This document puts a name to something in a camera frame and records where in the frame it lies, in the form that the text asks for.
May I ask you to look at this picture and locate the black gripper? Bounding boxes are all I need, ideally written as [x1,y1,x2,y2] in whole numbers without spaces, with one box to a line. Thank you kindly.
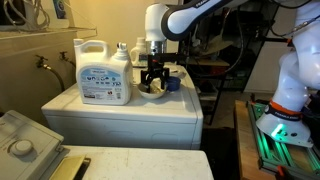
[140,53,170,94]

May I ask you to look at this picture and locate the transparent spice bottle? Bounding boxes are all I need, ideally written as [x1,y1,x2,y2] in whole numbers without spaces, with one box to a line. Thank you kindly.
[149,79,164,95]

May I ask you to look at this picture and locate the white ceramic bowl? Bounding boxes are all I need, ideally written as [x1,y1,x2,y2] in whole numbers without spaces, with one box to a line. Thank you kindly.
[137,82,168,100]

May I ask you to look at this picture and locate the small white detergent bottle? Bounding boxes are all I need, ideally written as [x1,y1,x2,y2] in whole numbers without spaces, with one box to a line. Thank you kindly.
[129,36,150,69]

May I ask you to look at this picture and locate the white front-load washing machine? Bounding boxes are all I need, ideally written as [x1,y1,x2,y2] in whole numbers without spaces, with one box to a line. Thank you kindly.
[41,64,204,151]

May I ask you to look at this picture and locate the white top-load laundry machine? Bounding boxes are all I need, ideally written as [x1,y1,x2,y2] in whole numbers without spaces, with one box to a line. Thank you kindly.
[0,109,215,180]

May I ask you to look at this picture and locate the blue plastic cup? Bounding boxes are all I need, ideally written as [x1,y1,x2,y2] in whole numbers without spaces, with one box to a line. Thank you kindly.
[166,76,182,92]

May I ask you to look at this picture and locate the white plastic tray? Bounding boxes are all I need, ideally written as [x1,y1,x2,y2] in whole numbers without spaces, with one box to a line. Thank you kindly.
[168,65,186,80]

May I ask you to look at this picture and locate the large white detergent jug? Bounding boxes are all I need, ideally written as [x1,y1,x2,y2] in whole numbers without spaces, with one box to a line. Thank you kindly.
[73,38,134,107]

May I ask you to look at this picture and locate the black metal storage rack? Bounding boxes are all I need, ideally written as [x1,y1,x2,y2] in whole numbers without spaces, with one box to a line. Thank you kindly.
[176,0,284,126]

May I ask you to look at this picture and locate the wooden workbench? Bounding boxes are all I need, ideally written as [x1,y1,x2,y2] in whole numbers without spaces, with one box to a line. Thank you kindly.
[234,99,320,180]

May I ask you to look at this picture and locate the white box with blue print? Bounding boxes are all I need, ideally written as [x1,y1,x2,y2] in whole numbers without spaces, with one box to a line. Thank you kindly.
[49,0,70,30]

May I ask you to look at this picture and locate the beige dispenser flap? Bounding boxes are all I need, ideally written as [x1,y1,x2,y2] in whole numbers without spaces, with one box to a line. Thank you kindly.
[49,153,92,180]

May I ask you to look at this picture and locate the black stand bar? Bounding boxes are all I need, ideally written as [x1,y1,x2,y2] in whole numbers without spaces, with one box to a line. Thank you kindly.
[263,36,291,45]

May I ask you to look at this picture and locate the orange clamp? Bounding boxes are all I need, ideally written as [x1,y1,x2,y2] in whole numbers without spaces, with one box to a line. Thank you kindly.
[286,36,296,48]

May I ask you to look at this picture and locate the dark wall faucet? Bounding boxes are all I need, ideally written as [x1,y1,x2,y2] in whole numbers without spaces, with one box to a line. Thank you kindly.
[35,54,52,70]
[59,50,71,63]

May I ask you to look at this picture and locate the black water hose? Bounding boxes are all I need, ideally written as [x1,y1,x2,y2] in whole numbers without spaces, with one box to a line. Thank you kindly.
[49,66,66,93]

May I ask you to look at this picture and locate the beige wall shelf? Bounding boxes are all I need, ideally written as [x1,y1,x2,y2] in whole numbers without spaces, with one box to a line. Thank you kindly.
[0,26,98,42]

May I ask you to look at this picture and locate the white cable bundle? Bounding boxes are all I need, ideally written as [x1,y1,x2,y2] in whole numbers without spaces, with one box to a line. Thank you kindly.
[0,0,51,33]

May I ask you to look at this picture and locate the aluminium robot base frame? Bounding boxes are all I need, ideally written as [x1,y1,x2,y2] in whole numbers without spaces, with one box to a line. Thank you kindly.
[246,100,320,180]

